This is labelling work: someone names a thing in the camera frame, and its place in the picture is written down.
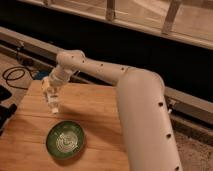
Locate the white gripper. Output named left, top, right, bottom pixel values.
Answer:
left=42, top=66, right=72, bottom=98

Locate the small white bottle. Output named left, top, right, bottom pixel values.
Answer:
left=45, top=89, right=59, bottom=114

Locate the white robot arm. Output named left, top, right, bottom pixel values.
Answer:
left=42, top=50, right=183, bottom=171

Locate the green ceramic bowl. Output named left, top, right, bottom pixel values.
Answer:
left=46, top=121, right=85, bottom=160

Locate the blue power adapter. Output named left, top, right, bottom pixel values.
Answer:
left=34, top=71, right=49, bottom=80

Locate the black object at left edge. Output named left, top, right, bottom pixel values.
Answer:
left=0, top=85, right=17, bottom=136

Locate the wooden cutting board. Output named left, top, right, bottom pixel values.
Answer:
left=0, top=80, right=131, bottom=171

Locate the black coiled cable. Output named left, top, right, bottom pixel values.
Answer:
left=2, top=65, right=38, bottom=90

